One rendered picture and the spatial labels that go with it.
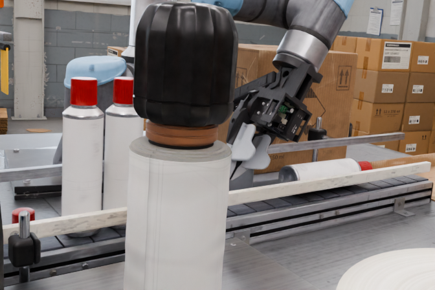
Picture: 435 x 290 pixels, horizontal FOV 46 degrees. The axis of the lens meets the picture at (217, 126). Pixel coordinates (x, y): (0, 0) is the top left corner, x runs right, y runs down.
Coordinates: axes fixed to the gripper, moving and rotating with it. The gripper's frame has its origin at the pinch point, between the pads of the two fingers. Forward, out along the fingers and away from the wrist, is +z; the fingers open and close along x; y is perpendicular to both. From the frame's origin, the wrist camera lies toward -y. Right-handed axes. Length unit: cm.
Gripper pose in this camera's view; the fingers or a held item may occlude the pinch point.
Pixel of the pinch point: (230, 170)
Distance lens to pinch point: 83.6
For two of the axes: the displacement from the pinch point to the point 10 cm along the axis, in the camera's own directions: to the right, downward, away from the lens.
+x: 6.8, 4.4, 5.9
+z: -4.7, 8.7, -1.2
